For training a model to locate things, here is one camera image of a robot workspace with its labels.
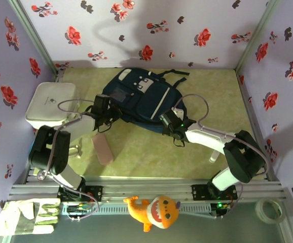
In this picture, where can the pink pencil case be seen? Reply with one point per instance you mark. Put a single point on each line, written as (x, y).
(102, 149)

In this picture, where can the silver metal cup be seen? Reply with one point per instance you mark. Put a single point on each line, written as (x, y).
(74, 152)

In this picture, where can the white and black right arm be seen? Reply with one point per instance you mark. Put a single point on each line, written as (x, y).
(207, 136)

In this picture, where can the white and green work glove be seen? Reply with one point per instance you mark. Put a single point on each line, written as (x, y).
(22, 217)

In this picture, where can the aluminium corner post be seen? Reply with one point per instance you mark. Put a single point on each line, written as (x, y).
(258, 33)
(32, 33)

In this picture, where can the aluminium front frame rail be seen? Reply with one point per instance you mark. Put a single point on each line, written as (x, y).
(149, 189)

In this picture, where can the white fabric storage case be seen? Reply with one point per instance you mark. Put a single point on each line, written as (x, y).
(50, 103)

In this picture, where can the small circuit board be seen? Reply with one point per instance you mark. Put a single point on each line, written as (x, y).
(221, 208)
(78, 209)

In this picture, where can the white cylindrical tube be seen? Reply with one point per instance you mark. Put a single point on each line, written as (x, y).
(213, 157)

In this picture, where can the navy blue school backpack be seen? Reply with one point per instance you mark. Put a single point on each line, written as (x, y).
(141, 101)

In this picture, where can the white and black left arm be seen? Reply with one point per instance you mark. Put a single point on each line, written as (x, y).
(80, 125)

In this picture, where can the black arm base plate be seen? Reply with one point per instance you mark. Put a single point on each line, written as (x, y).
(199, 192)
(95, 192)

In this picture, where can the orange shark plush toy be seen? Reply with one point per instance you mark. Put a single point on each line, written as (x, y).
(159, 210)

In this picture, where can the clear tape roll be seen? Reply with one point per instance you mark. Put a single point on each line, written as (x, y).
(259, 211)

